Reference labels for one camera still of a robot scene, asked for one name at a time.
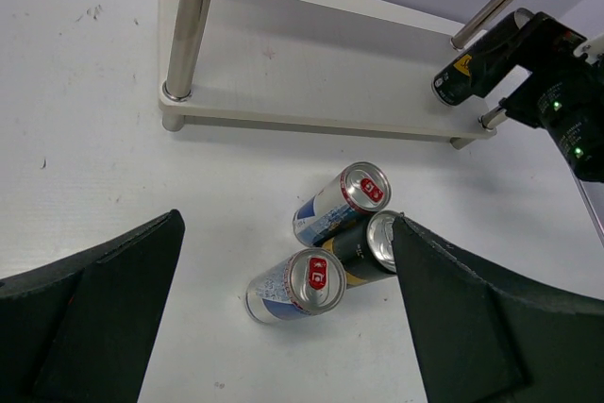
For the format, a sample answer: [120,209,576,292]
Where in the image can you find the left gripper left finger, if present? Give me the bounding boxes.
[1,210,185,402]

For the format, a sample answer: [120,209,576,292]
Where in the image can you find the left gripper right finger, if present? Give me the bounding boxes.
[393,217,603,402]

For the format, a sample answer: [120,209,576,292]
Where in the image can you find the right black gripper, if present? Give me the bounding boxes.
[479,13,603,181]

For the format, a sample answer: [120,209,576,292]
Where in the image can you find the black energy can front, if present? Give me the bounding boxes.
[431,8,534,107]

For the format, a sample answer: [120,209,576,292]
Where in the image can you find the black energy can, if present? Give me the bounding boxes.
[431,8,534,107]
[322,210,403,289]

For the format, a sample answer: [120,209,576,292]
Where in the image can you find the blue red bull can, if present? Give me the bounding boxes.
[244,247,346,324]

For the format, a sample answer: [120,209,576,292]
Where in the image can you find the white two-tier shelf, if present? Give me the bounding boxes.
[158,0,511,148]

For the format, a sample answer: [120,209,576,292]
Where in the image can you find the red bull can rear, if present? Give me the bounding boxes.
[293,161,392,246]

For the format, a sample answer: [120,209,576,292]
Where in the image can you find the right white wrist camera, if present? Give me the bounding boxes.
[573,33,604,65]

